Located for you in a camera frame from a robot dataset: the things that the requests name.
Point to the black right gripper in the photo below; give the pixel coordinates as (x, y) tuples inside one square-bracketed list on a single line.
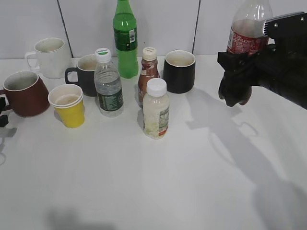
[(280, 67)]

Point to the cola bottle red label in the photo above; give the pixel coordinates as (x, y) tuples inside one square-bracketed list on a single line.
[(235, 87)]

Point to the red-brown mug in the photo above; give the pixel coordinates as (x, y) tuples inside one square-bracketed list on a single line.
[(25, 93)]

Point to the yellow paper cup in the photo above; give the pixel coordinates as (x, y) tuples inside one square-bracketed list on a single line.
[(67, 100)]

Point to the black mug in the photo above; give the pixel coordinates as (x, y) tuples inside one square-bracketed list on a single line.
[(179, 71)]

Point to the white mug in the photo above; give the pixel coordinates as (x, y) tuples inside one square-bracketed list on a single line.
[(53, 57)]

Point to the brown drink bottle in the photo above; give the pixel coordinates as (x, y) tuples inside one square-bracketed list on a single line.
[(149, 71)]

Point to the white milky drink bottle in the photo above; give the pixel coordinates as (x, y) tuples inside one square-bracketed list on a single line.
[(156, 109)]

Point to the dark grey mug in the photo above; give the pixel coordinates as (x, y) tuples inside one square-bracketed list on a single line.
[(85, 74)]

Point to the clear water bottle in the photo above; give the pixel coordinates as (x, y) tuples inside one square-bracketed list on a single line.
[(108, 84)]

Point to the green soda bottle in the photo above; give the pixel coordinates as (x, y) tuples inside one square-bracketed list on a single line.
[(126, 42)]

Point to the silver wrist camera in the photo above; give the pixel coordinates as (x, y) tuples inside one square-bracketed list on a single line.
[(282, 26)]

